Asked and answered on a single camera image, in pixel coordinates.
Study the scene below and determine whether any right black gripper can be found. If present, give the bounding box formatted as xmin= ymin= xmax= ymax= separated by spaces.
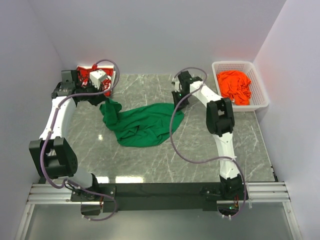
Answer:
xmin=171 ymin=90 xmax=191 ymax=114

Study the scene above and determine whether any green t-shirt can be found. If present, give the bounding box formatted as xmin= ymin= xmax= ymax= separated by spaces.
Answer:
xmin=99 ymin=98 xmax=185 ymax=148

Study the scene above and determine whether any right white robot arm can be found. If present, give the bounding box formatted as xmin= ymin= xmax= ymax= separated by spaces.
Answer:
xmin=169 ymin=67 xmax=248 ymax=201

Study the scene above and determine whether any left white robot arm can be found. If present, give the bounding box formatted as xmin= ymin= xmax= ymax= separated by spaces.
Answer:
xmin=29 ymin=64 xmax=117 ymax=201

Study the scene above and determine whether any folded red printed t-shirt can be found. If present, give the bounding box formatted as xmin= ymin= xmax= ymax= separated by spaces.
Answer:
xmin=76 ymin=63 xmax=116 ymax=92

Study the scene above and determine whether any orange t-shirt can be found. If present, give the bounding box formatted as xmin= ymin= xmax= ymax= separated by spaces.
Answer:
xmin=217 ymin=70 xmax=252 ymax=106

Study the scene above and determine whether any white plastic basket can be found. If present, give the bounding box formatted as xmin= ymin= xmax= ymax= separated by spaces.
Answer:
xmin=212 ymin=60 xmax=269 ymax=112

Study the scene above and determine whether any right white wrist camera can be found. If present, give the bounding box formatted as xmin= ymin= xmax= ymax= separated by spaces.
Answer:
xmin=171 ymin=78 xmax=181 ymax=92

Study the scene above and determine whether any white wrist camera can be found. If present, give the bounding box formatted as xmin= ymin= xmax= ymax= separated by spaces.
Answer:
xmin=89 ymin=69 xmax=108 ymax=89
xmin=171 ymin=78 xmax=181 ymax=92

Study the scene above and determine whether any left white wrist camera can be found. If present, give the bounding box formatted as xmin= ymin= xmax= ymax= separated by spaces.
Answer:
xmin=89 ymin=69 xmax=108 ymax=89

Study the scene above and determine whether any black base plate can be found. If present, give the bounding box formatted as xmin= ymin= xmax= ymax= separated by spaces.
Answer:
xmin=70 ymin=182 xmax=250 ymax=217

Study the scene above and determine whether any aluminium rail frame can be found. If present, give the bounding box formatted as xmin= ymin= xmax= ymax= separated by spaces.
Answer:
xmin=15 ymin=182 xmax=303 ymax=240

